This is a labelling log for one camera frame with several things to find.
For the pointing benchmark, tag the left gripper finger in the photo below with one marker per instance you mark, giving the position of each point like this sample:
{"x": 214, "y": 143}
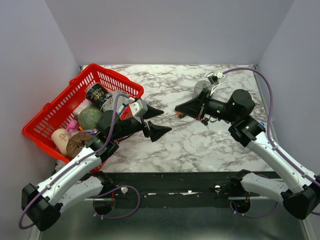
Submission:
{"x": 152, "y": 112}
{"x": 157, "y": 131}

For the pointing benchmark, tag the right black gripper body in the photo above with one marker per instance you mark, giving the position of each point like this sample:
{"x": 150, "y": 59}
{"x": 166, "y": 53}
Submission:
{"x": 215, "y": 108}

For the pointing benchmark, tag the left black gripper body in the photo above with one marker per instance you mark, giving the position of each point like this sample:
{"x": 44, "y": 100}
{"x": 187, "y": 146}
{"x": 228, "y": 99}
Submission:
{"x": 129, "y": 127}

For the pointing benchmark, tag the black keys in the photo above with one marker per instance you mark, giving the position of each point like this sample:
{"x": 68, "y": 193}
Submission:
{"x": 205, "y": 122}

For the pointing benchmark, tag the orange black padlock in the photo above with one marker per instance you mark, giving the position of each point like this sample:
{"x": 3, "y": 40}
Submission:
{"x": 180, "y": 115}

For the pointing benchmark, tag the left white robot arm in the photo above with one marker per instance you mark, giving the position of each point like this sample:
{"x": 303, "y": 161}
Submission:
{"x": 44, "y": 203}

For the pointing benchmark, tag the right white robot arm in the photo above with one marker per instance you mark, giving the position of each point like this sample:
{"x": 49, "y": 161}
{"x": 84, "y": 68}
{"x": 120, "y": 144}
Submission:
{"x": 299, "y": 191}

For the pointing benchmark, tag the grey cylinder holder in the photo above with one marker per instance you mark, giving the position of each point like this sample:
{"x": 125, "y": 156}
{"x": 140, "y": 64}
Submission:
{"x": 199, "y": 86}

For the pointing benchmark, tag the grey crumpled bag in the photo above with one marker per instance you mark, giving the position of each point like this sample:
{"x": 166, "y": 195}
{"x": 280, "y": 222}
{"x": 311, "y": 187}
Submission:
{"x": 121, "y": 102}

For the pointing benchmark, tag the green melon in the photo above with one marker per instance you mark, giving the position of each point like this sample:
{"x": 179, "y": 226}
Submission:
{"x": 88, "y": 118}

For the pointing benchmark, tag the clear plastic water bottle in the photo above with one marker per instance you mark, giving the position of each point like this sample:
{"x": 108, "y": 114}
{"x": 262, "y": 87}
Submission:
{"x": 262, "y": 124}

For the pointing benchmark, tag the black coffee can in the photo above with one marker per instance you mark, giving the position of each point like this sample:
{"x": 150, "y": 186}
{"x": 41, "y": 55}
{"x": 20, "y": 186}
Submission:
{"x": 98, "y": 95}

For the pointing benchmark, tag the brown paper roll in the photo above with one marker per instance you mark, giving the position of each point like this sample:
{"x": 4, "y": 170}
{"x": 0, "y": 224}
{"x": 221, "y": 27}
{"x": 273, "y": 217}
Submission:
{"x": 76, "y": 143}

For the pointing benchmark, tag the pink small box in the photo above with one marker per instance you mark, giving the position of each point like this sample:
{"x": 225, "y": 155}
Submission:
{"x": 72, "y": 126}

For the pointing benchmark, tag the beige cup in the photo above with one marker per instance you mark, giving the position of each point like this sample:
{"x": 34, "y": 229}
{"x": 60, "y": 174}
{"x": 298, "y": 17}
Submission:
{"x": 61, "y": 137}

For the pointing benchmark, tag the red plastic shopping basket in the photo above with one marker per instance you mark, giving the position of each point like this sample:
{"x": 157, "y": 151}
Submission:
{"x": 59, "y": 113}

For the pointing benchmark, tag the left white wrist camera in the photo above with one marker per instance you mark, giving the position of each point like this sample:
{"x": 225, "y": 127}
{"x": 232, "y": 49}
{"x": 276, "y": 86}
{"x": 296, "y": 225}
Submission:
{"x": 135, "y": 109}

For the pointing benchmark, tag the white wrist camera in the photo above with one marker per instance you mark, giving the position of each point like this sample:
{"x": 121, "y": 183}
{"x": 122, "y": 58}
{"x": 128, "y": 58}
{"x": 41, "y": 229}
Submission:
{"x": 135, "y": 109}
{"x": 214, "y": 78}

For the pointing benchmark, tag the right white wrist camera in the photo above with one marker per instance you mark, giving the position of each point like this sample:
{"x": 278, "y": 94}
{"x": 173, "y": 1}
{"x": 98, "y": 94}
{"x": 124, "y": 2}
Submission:
{"x": 214, "y": 78}

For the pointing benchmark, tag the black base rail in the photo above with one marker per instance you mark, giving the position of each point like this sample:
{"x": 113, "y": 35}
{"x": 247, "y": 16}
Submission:
{"x": 174, "y": 190}

